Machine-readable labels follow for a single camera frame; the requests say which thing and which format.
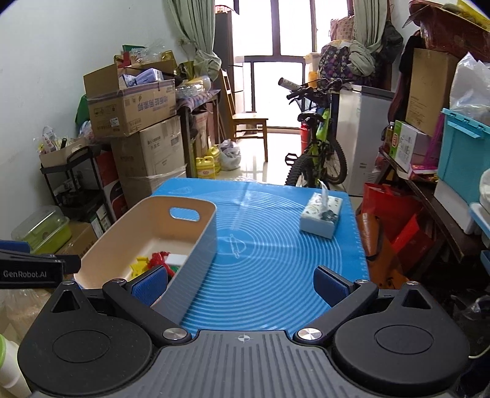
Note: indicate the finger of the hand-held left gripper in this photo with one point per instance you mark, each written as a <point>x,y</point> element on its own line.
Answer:
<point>72,265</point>
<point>13,246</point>

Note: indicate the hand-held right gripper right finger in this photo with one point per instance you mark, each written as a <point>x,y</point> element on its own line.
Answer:
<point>329,285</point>

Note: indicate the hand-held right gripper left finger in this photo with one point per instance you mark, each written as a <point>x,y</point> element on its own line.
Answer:
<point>151,285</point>

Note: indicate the yellow plastic toy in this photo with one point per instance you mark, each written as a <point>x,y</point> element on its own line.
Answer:
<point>138,266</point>

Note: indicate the red plastic clamp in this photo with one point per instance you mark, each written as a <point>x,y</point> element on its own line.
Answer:
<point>157,260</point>

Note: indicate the white rectangular box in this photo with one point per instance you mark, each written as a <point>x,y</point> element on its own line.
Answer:
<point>178,259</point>

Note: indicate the beige plastic basket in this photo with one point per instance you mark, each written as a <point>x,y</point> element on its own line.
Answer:
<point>199,237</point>

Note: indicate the green container clear lid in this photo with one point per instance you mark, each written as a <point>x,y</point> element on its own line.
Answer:
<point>42,229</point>

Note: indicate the orange bag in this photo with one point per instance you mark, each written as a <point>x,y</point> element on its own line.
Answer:
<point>373,241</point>

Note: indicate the patterned tissue box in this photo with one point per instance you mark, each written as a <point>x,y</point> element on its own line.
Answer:
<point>319,218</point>

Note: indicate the blue silicone mat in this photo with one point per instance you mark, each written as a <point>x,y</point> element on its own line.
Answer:
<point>268,248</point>

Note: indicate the black shelf rack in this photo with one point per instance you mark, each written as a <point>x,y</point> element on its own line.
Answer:
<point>76,180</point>

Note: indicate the red and black box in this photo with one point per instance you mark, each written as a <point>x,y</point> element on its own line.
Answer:
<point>113,187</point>

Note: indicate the red paper bag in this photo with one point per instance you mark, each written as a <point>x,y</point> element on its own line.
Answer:
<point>386,206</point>

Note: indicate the white green bottle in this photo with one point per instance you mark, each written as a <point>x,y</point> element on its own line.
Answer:
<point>9,367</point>

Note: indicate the yellow plastic jug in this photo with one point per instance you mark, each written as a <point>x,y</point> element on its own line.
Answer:
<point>204,168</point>
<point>215,159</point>

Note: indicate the pale taped cardboard box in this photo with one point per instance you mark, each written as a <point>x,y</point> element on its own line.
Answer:
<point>153,157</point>

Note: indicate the green black bicycle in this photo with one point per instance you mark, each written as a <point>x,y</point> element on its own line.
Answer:
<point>317,153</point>

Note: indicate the grey plastic bag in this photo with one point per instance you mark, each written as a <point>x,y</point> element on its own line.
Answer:
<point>229,155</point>

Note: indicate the white chest freezer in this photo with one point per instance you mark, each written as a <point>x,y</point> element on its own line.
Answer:
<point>367,137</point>

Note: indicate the green and white box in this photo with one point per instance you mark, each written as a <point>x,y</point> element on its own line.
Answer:
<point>407,145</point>

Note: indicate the open brown cardboard box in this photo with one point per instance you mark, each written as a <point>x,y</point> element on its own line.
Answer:
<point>130,107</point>

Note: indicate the teal plastic crate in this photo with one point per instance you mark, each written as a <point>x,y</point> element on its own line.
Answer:
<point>463,160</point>

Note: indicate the wooden chair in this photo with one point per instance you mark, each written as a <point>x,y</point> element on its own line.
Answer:
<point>245,122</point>

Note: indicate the cluttered wooden side table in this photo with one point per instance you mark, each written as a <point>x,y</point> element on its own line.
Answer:
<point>199,103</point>

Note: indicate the flat tall cardboard box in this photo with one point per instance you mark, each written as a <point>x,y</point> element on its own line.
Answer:
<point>428,92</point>

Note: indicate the floral fabric bag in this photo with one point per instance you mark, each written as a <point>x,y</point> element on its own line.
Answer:
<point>337,63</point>

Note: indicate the green curtain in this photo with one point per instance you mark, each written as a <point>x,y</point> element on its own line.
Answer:
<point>363,38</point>
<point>195,34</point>

